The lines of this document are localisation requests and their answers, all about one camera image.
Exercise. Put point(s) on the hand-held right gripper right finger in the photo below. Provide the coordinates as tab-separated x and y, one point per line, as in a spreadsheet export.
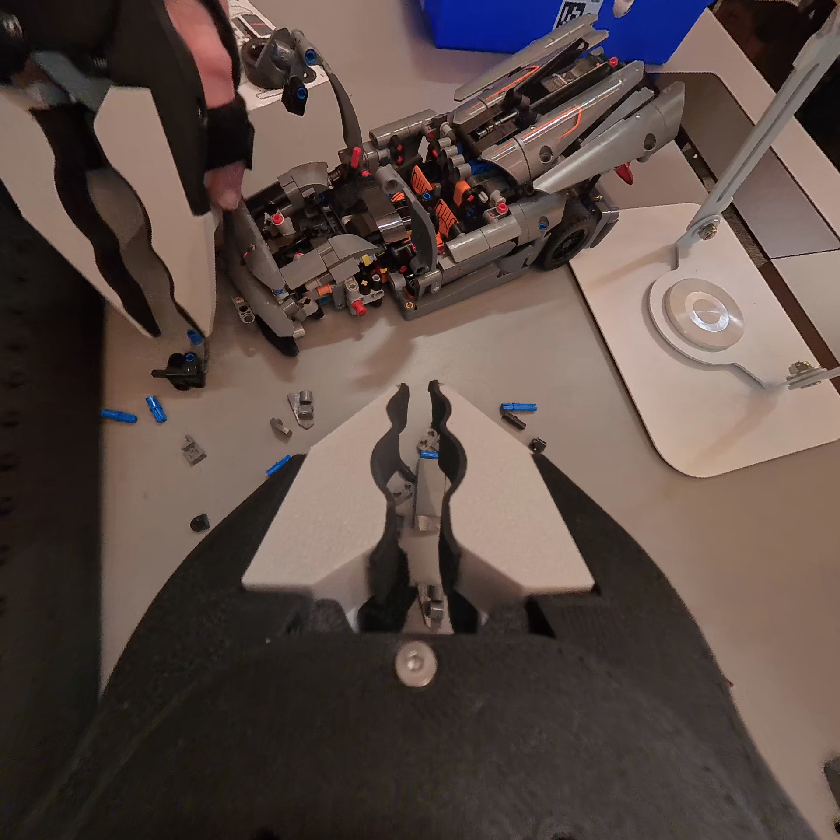
518	525

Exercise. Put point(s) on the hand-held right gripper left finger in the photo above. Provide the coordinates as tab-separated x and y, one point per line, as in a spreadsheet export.
315	525

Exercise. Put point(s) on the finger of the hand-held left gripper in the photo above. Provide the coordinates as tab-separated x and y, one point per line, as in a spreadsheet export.
170	197
39	197

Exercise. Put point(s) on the black lego assembly blue pins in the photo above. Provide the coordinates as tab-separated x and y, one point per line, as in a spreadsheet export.
180	375

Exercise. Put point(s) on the grey lego car model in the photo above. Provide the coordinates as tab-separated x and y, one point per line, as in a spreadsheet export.
525	157

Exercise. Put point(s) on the scattered small lego parts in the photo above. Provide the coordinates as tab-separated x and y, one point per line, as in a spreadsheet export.
302	407

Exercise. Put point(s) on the blue lego pin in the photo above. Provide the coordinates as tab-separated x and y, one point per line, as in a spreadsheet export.
119	416
156	408

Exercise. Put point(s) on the person's left hand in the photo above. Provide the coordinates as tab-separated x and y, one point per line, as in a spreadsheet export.
207	59

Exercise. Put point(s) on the white sticker sheet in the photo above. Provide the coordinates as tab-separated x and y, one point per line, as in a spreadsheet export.
262	94

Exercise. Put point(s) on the white metal book stand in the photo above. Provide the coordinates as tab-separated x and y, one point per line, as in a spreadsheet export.
722	407

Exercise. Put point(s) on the black dimpled mat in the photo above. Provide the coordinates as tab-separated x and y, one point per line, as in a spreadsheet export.
46	525

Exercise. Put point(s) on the blue plastic bin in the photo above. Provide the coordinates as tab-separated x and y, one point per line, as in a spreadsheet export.
492	26

